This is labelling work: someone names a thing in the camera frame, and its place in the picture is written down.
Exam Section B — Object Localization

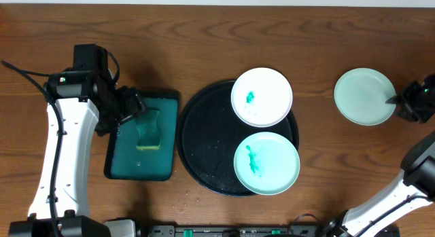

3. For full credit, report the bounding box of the mint green plate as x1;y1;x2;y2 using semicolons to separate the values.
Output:
234;132;300;196
334;68;396;126

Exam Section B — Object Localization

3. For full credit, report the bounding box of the green yellow sponge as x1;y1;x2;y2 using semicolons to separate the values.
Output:
135;109;161;150

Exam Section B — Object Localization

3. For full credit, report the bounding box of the white pink plate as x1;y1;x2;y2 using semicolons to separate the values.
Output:
230;67;294;128

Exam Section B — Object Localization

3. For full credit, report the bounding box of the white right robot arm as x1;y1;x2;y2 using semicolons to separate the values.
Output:
315;75;434;236

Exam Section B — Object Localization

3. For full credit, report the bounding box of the black rectangular water tray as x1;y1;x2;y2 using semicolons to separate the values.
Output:
104;90;179;181

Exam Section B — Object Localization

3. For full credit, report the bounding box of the round black serving tray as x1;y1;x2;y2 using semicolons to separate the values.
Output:
176;80;299;197

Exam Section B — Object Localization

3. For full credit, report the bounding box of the mint green plate front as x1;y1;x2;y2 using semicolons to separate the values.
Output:
234;132;300;196

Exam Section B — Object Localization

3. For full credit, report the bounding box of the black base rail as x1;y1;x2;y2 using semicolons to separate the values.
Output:
137;225;317;237

